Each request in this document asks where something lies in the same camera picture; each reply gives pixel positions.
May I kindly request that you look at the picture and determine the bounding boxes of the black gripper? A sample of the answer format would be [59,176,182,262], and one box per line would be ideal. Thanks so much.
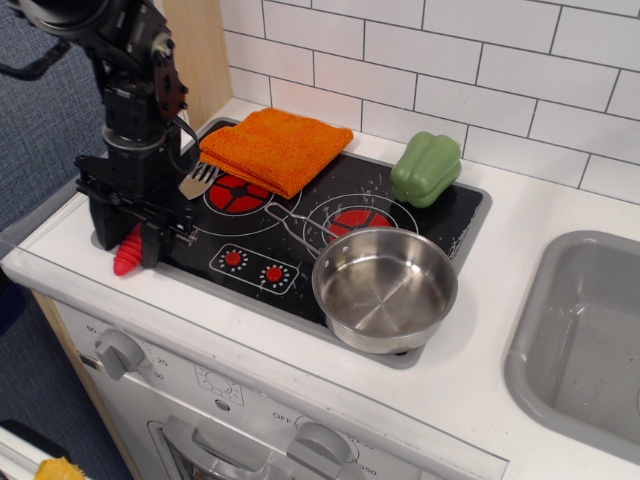
[75,130,194,269]

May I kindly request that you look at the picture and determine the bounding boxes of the red handled fork utensil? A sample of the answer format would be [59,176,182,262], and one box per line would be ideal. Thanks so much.
[113,163,218,276]

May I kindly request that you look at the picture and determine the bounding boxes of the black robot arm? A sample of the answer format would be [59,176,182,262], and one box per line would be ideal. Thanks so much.
[1,0,199,268]

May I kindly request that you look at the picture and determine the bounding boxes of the black toy stove top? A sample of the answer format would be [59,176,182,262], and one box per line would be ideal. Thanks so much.
[160,153,491,368]

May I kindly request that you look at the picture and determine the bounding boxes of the grey timer knob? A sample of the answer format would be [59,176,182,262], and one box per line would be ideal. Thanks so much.
[95,329,145,381]

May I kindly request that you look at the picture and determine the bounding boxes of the orange folded cloth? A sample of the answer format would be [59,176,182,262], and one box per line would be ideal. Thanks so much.
[200,108,354,199]

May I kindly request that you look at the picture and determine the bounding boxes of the white toy oven front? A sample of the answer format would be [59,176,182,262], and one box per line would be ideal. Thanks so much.
[56,304,507,479]

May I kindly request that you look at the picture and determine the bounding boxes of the wooden side panel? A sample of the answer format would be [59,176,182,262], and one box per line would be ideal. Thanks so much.
[162,0,233,131]

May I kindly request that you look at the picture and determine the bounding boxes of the yellow black object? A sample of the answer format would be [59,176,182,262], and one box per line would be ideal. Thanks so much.
[34,457,87,480]

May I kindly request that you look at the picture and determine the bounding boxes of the stainless steel pot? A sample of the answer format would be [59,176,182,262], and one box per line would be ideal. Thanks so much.
[265,202,458,355]

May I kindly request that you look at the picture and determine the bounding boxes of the grey oven knob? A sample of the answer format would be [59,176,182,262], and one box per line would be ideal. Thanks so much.
[287,422,351,479]

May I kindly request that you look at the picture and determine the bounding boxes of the green toy bell pepper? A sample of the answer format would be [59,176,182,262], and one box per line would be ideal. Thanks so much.
[390,132,462,208]

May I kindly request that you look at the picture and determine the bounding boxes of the grey sink basin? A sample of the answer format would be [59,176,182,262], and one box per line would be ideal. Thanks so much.
[504,231,639,463]

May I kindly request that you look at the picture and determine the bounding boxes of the black sleeved cable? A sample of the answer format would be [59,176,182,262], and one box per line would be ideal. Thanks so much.
[0,40,71,80]

